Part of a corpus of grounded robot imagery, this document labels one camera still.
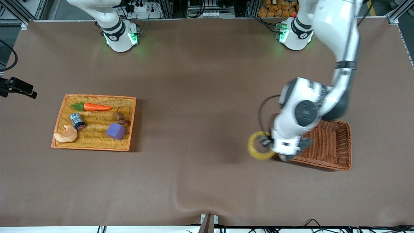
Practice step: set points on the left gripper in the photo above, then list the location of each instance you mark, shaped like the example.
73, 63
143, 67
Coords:
267, 141

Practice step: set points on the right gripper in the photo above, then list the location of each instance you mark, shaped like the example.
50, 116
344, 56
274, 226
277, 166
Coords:
15, 85

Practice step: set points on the yellow packing tape roll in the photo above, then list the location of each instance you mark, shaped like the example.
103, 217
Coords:
253, 150

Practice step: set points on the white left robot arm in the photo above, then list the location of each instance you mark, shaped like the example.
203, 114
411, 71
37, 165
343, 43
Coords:
339, 29

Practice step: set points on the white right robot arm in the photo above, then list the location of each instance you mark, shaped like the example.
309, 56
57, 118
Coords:
118, 30

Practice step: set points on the brown wicker basket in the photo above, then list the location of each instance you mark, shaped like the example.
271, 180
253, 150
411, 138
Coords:
330, 145

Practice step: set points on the small blue white can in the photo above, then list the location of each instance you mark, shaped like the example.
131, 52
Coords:
77, 120

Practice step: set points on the toy croissant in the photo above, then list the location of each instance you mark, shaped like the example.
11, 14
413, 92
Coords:
66, 136

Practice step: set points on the orange toy carrot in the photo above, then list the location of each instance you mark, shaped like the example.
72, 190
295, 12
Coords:
97, 107

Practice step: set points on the yellow wicker tray orange rim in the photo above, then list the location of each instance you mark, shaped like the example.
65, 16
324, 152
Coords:
93, 142

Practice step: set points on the purple foam cube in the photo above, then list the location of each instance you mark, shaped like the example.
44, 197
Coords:
115, 131

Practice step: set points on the brown table cover sheet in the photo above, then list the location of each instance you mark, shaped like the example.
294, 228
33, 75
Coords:
207, 97

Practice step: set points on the small brown toy food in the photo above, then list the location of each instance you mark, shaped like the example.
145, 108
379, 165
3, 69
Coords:
121, 118

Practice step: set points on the bag of orange bread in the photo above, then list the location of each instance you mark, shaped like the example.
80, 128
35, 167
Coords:
275, 8

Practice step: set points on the white power strip with plugs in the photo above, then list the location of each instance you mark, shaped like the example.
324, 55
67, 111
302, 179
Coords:
142, 9

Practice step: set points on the slim white power strip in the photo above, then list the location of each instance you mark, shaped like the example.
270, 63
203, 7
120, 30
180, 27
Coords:
215, 14

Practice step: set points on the aluminium frame profile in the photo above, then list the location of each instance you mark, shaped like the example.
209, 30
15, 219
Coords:
22, 9
399, 13

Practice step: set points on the metal bracket at table edge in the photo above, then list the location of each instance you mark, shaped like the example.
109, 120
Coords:
208, 223

